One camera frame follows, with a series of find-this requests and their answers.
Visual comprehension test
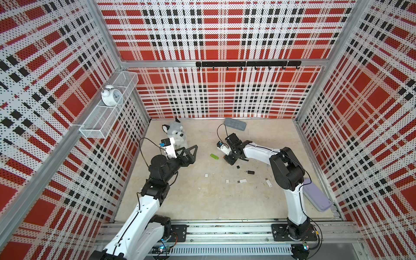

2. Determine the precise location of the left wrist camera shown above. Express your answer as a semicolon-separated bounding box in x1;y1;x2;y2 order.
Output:
159;137;177;159

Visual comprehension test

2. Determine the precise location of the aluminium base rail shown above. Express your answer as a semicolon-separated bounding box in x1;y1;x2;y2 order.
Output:
95;220;363;246

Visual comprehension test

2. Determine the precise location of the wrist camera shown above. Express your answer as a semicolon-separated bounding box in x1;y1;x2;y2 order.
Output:
217;141;232;156
159;137;177;159

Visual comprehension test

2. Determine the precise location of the lavender tray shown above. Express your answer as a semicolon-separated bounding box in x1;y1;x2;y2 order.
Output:
303;178;332;212

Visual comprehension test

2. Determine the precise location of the grey rectangular box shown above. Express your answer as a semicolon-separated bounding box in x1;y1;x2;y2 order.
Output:
224;118;247;131

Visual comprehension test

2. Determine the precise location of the white alarm clock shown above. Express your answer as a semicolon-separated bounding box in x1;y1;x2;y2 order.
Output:
101;84;124;107

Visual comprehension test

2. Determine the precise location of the husky plush toy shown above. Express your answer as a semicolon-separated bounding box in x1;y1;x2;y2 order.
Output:
162;118;189;150

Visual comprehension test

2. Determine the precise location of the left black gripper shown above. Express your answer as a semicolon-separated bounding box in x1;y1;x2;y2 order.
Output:
162;145;197;183

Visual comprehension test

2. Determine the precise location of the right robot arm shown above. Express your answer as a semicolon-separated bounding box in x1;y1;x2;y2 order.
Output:
217;133;310;241

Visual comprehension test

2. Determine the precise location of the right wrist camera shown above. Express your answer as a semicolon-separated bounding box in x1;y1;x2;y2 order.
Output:
217;141;232;156

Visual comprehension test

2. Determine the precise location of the small white usb drive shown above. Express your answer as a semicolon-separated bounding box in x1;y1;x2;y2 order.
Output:
265;178;273;187

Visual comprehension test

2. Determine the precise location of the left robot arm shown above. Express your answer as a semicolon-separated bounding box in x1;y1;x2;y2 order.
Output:
89;145;198;260

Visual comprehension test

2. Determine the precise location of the white wire basket shelf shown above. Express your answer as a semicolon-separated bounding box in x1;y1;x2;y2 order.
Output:
80;71;138;139

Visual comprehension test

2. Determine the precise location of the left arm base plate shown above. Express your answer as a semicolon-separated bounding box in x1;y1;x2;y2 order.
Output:
168;224;188;243

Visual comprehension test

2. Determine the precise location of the black hook rail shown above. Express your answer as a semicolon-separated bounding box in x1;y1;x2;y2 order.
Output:
196;61;302;68

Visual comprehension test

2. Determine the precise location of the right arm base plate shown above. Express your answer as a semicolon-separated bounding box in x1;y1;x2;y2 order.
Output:
271;224;318;242

